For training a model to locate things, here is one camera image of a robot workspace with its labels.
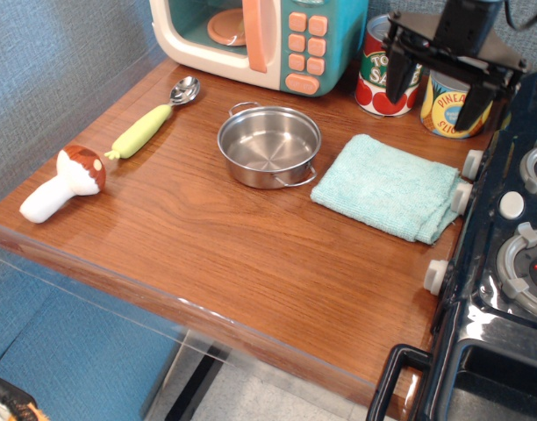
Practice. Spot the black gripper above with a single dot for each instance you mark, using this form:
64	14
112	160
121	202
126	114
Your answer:
461	44

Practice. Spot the light blue cloth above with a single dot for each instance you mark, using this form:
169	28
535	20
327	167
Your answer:
391	190

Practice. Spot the small stainless steel pot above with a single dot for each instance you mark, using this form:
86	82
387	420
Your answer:
269	147

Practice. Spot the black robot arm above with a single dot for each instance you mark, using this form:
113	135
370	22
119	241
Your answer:
493	5

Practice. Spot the pineapple slices can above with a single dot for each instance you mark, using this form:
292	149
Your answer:
442	105

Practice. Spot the tomato sauce can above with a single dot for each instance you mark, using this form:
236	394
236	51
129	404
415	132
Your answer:
370	91

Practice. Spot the teal toy microwave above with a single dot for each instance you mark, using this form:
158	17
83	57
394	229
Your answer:
300	47

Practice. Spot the orange plate in microwave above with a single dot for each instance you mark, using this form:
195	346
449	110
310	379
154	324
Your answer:
227	28

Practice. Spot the black toy stove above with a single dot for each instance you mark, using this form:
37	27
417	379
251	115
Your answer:
482	364

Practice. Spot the plush brown white mushroom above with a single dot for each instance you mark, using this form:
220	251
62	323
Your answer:
79	172

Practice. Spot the orange plush toy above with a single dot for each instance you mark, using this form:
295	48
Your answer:
27	413

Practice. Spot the green handled metal spoon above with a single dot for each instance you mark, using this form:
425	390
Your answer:
138	134

